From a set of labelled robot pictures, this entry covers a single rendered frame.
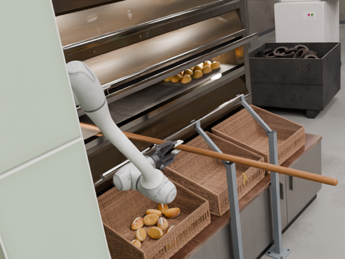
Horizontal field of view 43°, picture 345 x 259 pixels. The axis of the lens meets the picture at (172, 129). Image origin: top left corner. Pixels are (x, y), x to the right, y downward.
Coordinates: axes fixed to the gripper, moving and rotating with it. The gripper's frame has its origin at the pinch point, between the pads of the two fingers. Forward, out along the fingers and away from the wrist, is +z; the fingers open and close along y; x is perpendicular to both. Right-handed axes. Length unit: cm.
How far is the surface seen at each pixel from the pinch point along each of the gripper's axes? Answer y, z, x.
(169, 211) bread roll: 55, 15, -28
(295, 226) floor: 119, 119, 1
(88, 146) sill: 3, -15, -54
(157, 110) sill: 3, 43, -53
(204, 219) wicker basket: 56, 19, -5
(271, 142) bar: 31, 82, 6
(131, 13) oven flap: -60, 34, -53
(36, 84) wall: -81, -129, 105
